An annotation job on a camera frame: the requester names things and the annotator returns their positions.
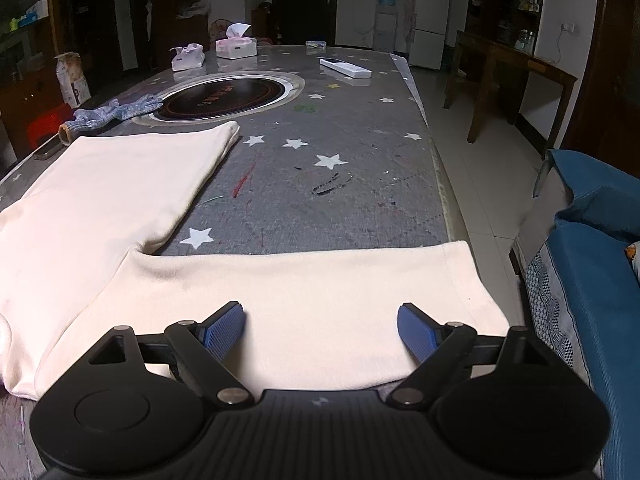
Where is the round black induction cooktop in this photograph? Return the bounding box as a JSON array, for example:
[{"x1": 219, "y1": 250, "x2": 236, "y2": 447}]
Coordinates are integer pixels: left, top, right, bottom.
[{"x1": 134, "y1": 70, "x2": 305, "y2": 127}]

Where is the red plastic stool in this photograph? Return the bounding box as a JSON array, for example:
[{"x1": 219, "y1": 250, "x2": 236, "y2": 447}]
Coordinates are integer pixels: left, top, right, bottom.
[{"x1": 21, "y1": 103, "x2": 73, "y2": 150}]

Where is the white refrigerator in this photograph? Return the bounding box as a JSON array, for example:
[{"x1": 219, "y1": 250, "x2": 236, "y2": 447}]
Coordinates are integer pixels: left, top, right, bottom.
[{"x1": 409, "y1": 0, "x2": 450, "y2": 70}]

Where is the dark wooden side table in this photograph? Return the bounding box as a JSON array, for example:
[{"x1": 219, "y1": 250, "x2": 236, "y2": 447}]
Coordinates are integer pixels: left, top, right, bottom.
[{"x1": 444, "y1": 30, "x2": 577, "y2": 155}]

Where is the grey star pattern tablecloth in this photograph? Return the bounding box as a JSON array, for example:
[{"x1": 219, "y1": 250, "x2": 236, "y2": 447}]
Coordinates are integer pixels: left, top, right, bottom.
[{"x1": 0, "y1": 44, "x2": 471, "y2": 480}]

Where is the small clear plastic box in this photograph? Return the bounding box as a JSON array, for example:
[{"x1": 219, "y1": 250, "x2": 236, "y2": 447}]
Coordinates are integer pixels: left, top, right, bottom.
[{"x1": 305, "y1": 40, "x2": 326, "y2": 52}]

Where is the white tissue box pink top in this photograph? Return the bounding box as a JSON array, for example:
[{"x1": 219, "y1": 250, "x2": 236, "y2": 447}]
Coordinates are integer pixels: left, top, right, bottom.
[{"x1": 215, "y1": 23, "x2": 257, "y2": 60}]

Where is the floral patterned pillow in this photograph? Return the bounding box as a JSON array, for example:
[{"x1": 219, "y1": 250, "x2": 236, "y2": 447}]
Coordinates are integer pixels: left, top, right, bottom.
[{"x1": 625, "y1": 242, "x2": 640, "y2": 282}]

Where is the white remote control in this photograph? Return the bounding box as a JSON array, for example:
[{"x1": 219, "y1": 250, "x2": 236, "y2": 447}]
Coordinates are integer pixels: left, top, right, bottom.
[{"x1": 319, "y1": 58, "x2": 372, "y2": 79}]

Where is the cream white garment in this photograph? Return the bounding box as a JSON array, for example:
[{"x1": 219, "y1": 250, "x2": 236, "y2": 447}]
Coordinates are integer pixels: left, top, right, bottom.
[{"x1": 1, "y1": 122, "x2": 509, "y2": 400}]

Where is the water dispenser with blue bottle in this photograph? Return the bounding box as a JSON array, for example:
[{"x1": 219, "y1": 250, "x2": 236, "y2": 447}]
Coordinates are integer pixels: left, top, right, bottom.
[{"x1": 373, "y1": 0, "x2": 398, "y2": 53}]

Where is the brown white paper bag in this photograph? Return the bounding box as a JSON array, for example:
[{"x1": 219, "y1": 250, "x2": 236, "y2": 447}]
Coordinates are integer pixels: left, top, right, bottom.
[{"x1": 54, "y1": 52, "x2": 91, "y2": 108}]

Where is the blue knitted work glove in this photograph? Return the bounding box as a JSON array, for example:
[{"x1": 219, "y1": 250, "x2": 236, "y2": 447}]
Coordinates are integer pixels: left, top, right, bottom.
[{"x1": 58, "y1": 94, "x2": 163, "y2": 146}]

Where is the small pink tissue pack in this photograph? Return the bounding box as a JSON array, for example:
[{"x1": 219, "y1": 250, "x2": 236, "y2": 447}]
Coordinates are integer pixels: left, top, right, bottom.
[{"x1": 171, "y1": 44, "x2": 205, "y2": 72}]

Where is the blue sofa cushion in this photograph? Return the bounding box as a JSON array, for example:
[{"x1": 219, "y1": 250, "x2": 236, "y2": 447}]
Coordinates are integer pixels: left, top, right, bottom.
[{"x1": 511, "y1": 150, "x2": 639, "y2": 479}]

